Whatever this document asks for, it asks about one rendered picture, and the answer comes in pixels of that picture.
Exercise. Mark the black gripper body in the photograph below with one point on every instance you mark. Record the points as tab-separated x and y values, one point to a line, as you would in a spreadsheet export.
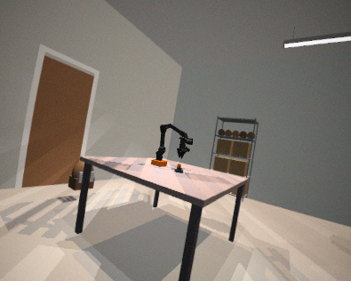
182	148

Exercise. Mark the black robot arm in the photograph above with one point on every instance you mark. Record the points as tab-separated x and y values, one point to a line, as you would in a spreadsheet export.
163	128

